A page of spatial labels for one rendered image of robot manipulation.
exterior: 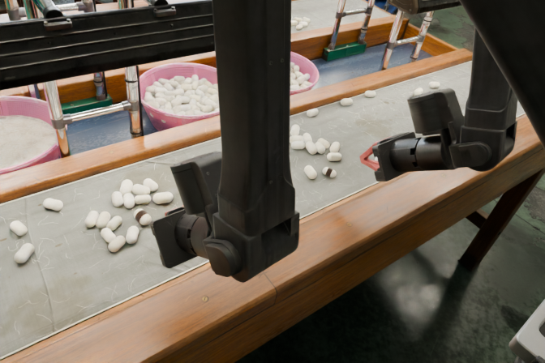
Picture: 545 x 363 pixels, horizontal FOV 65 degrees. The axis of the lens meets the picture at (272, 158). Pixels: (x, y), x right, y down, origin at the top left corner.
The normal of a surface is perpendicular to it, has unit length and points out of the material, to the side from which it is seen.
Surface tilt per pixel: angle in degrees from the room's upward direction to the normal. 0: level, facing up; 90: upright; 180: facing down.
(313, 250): 0
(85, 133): 0
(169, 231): 49
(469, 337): 0
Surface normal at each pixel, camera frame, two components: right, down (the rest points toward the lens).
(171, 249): 0.52, -0.06
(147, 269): 0.13, -0.76
